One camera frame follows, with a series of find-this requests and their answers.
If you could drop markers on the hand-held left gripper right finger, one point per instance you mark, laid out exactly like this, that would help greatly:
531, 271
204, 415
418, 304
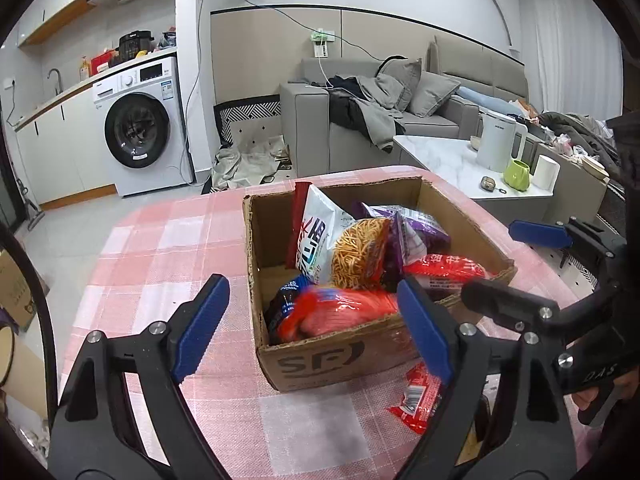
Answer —
425, 330

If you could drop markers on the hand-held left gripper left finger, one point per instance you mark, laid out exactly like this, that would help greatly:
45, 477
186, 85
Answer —
200, 330

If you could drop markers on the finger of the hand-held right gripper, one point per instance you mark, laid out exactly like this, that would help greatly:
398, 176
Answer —
540, 234
505, 300

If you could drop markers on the red and white snack packet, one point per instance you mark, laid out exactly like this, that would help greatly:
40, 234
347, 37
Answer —
340, 310

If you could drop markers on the dark blue snack packet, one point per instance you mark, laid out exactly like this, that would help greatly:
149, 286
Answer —
285, 302

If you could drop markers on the purple and silver snack packet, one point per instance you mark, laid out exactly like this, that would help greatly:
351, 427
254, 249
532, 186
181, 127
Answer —
417, 232

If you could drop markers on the purple packet with stick picture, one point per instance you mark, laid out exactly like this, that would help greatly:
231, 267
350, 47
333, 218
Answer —
360, 255

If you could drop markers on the brown cardboard box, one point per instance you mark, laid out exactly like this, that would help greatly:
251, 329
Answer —
320, 365

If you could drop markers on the white snack packet red print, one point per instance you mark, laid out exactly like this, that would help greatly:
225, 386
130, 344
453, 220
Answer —
317, 240

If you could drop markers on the dark red snack packet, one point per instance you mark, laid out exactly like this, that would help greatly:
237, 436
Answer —
297, 225

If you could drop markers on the person's right forearm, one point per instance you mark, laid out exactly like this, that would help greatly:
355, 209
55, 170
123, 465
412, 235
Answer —
620, 445

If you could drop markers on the person's right hand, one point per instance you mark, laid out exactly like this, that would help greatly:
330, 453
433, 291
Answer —
582, 401

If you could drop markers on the white dotted floor mat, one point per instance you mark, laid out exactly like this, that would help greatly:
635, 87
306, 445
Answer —
580, 275

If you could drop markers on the white paper roll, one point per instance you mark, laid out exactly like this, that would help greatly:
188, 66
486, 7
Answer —
546, 172

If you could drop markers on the green cup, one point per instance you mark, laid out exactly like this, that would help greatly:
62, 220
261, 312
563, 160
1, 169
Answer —
516, 175

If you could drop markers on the metal tea strainer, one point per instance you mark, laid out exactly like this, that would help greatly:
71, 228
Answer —
487, 183

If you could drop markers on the pink plaid tablecloth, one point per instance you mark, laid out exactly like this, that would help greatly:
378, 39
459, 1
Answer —
165, 240

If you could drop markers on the white electric kettle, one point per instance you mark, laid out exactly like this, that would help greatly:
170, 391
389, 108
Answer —
497, 140

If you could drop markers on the dark clothes pile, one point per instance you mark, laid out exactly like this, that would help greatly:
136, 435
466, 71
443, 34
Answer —
575, 130

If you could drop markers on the small white cup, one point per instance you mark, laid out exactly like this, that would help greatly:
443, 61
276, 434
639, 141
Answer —
475, 143

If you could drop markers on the marble coffee table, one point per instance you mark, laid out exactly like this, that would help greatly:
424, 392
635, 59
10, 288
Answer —
440, 160

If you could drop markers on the light blue cloth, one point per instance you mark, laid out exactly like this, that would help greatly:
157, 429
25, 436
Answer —
480, 98

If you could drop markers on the crumpled cloth on floor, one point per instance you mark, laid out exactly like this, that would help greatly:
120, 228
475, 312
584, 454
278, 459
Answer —
250, 160

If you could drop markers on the grey pillow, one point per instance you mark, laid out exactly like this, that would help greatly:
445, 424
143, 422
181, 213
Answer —
400, 80
432, 92

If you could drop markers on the cardboard box on floor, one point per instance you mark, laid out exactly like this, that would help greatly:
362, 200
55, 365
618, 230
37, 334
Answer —
15, 285

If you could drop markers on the grey garment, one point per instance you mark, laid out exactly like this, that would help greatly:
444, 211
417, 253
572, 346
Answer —
377, 117

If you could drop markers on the white curtain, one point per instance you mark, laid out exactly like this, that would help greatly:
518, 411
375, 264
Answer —
570, 35

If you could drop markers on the white washing machine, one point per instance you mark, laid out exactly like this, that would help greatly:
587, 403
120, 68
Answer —
145, 135

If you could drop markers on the floor mop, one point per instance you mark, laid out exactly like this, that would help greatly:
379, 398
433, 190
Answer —
29, 207

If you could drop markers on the black and white patterned bin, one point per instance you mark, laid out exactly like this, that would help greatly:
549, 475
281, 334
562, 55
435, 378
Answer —
250, 112

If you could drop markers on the grey sofa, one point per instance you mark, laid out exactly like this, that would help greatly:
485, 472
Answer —
305, 130

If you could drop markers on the white kitchen counter cabinet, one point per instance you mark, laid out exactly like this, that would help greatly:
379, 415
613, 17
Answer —
60, 150

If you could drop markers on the black jacket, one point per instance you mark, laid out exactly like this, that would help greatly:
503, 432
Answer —
345, 105

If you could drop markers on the dark glass door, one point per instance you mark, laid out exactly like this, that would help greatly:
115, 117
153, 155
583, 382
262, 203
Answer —
6, 185

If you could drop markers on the red box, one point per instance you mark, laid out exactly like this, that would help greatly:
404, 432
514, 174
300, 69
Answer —
102, 61

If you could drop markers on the yellow bottle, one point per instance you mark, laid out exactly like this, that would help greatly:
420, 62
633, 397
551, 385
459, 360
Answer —
84, 67

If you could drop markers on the metal faucet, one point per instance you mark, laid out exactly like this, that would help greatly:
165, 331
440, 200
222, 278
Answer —
55, 76

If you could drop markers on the white wall socket panel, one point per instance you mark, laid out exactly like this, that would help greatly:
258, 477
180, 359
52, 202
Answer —
321, 50

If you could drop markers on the white wall cabinet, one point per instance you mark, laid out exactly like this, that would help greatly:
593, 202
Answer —
50, 5

